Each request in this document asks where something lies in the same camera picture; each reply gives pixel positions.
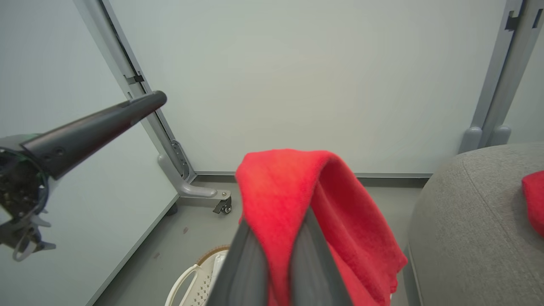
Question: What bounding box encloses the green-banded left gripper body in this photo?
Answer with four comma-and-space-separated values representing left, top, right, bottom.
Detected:
0, 134, 58, 262

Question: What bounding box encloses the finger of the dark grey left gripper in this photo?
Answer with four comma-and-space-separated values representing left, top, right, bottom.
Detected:
20, 90, 168, 180

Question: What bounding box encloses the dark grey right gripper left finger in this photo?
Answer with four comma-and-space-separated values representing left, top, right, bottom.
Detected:
206, 219, 271, 306

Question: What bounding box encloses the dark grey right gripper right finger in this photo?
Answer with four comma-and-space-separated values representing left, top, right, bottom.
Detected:
289, 206, 354, 306

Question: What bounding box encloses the red fleece cloth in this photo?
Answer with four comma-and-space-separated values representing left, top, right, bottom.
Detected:
235, 148, 408, 306

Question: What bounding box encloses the red garment with white stripes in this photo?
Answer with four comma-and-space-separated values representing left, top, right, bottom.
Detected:
521, 171, 544, 238

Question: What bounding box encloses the grey fabric sofa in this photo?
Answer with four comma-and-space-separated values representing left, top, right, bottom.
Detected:
402, 142, 544, 306

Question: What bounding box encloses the woven-rim white laundry basket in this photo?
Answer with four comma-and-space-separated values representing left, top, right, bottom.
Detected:
165, 245, 232, 306

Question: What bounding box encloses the black caster wheel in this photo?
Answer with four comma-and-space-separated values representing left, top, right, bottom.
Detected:
213, 197, 233, 215

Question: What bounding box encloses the grey curved partition foot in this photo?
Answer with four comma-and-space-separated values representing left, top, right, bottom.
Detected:
157, 153, 232, 210

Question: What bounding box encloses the grey partition post with bracket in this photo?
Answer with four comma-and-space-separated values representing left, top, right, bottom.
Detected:
72, 0, 197, 184

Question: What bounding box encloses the grey rounded post foot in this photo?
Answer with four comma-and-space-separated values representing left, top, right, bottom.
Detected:
488, 124, 512, 148
458, 126, 484, 155

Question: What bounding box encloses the grey double partition post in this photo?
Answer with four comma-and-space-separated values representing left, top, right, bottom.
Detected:
470, 0, 544, 136

